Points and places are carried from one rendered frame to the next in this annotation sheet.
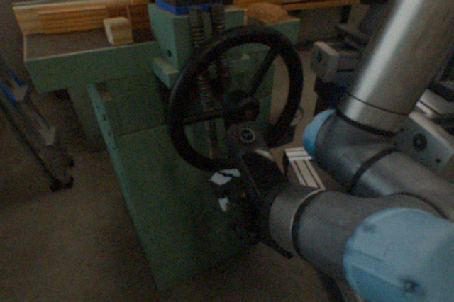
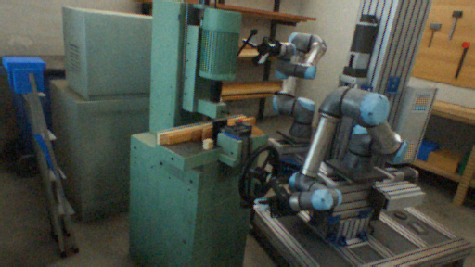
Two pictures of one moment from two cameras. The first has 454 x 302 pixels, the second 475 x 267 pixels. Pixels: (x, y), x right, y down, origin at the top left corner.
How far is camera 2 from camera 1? 1.09 m
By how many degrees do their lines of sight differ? 26
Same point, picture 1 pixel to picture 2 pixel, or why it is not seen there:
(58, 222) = not seen: outside the picture
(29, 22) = (162, 139)
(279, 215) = (293, 199)
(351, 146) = (305, 182)
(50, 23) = (172, 140)
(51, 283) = not seen: outside the picture
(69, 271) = not seen: outside the picture
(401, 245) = (320, 194)
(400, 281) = (320, 199)
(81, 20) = (182, 137)
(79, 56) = (198, 155)
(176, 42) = (237, 149)
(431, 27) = (318, 153)
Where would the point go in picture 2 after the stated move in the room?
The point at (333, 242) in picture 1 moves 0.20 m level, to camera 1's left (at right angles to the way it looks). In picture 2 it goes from (308, 198) to (259, 202)
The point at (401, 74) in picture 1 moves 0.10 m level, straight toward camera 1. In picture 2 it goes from (314, 162) to (313, 172)
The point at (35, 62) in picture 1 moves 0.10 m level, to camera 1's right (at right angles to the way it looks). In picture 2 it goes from (186, 158) to (210, 158)
